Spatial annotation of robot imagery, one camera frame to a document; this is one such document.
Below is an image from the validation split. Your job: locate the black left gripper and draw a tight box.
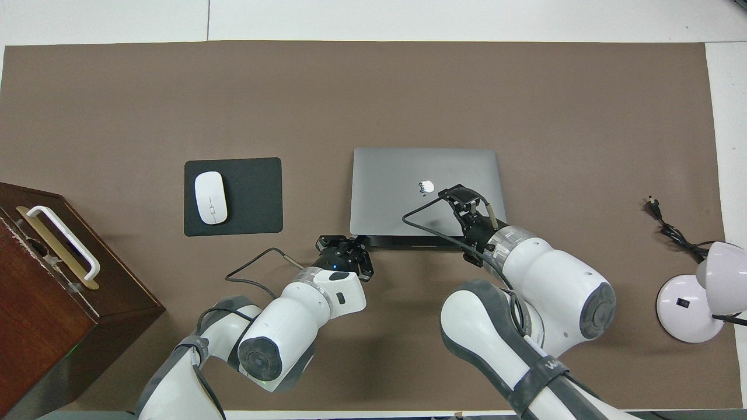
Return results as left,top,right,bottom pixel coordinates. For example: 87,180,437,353
315,235,375,284

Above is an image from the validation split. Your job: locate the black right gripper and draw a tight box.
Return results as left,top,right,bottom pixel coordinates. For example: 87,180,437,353
438,185,507,268

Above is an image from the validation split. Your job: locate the silver Apple laptop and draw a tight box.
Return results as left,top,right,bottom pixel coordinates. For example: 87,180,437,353
349,147,507,251

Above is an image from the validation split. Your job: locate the black mouse pad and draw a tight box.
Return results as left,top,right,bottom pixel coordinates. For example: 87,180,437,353
184,157,284,237

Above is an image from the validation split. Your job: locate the brown table mat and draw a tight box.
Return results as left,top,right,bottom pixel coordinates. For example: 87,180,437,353
0,41,743,412

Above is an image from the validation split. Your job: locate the white computer mouse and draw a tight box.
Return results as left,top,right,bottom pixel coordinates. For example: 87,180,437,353
194,171,228,225

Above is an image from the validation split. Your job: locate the white desk lamp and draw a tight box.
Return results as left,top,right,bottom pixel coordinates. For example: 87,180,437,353
656,241,747,344

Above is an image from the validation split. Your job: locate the dark brown wooden box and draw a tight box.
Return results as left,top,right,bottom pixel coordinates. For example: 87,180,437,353
0,182,166,420

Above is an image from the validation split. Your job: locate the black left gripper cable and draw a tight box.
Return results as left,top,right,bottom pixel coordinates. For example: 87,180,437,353
225,247,304,301

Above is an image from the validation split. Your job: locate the black lamp power cable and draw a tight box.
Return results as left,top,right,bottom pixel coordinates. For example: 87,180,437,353
645,197,710,261

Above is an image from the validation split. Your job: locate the white box handle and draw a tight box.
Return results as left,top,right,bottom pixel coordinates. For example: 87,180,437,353
26,205,101,282

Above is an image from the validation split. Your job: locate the gold handle plate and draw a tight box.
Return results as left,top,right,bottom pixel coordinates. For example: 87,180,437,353
16,205,100,291

